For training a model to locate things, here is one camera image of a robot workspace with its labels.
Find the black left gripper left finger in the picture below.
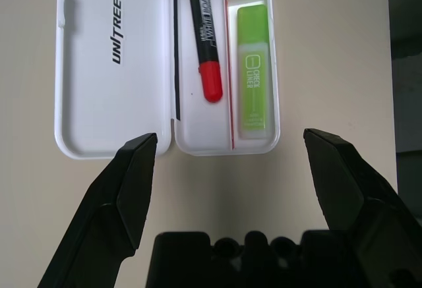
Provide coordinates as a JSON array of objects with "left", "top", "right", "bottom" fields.
[{"left": 36, "top": 132, "right": 159, "bottom": 288}]

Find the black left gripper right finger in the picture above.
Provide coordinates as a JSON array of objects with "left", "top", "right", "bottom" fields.
[{"left": 303, "top": 129, "right": 422, "bottom": 269}]

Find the white plastic pencil case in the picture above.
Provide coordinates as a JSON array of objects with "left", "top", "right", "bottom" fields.
[{"left": 54, "top": 0, "right": 282, "bottom": 160}]

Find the green ruler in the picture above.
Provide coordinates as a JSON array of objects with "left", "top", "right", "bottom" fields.
[{"left": 236, "top": 3, "right": 276, "bottom": 140}]

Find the red black whiteboard marker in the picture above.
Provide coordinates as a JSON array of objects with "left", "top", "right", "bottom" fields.
[{"left": 186, "top": 0, "right": 224, "bottom": 103}]

